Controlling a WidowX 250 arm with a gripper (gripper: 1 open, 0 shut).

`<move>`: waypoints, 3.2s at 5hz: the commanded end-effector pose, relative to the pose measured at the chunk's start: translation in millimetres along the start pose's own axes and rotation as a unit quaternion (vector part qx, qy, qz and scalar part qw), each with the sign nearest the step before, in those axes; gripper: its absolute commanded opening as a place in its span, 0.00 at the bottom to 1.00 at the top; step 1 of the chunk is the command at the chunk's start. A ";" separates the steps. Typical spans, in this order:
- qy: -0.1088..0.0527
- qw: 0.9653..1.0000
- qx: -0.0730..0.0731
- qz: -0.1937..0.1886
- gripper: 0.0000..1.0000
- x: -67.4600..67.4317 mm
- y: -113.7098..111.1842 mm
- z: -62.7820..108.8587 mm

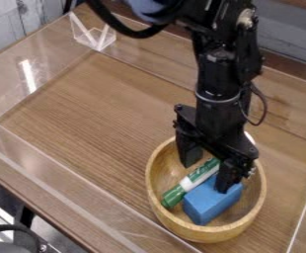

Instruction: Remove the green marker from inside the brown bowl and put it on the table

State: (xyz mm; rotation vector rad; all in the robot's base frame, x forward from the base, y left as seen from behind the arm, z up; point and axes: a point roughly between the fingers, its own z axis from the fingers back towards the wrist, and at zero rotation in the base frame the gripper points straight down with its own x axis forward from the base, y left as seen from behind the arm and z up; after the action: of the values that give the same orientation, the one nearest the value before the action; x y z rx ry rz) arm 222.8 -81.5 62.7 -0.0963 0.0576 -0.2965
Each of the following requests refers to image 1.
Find clear acrylic tray wall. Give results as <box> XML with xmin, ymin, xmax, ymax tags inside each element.
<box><xmin>0</xmin><ymin>126</ymin><xmax>201</xmax><ymax>253</ymax></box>

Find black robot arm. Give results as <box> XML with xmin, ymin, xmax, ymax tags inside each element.
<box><xmin>86</xmin><ymin>0</ymin><xmax>263</xmax><ymax>193</ymax></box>

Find black cable lower left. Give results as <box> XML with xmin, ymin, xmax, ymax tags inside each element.
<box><xmin>0</xmin><ymin>223</ymin><xmax>43</xmax><ymax>253</ymax></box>

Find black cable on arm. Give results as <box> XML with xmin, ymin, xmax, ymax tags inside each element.
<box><xmin>238</xmin><ymin>82</ymin><xmax>269</xmax><ymax>127</ymax></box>

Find blue rectangular block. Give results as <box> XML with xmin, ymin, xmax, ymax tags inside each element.
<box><xmin>182</xmin><ymin>176</ymin><xmax>245</xmax><ymax>226</ymax></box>

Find green white marker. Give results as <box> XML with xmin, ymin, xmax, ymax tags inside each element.
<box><xmin>161</xmin><ymin>158</ymin><xmax>221</xmax><ymax>209</ymax></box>

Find clear acrylic corner bracket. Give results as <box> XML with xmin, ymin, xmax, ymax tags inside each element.
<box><xmin>68</xmin><ymin>12</ymin><xmax>117</xmax><ymax>51</ymax></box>

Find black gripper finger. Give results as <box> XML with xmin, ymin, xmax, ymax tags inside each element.
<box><xmin>175</xmin><ymin>129</ymin><xmax>203</xmax><ymax>168</ymax></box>
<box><xmin>215</xmin><ymin>159</ymin><xmax>242</xmax><ymax>194</ymax></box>

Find brown wooden bowl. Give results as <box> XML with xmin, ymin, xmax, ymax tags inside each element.
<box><xmin>146</xmin><ymin>137</ymin><xmax>266</xmax><ymax>243</ymax></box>

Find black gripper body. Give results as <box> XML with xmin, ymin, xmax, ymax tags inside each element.
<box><xmin>174</xmin><ymin>92</ymin><xmax>258</xmax><ymax>179</ymax></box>

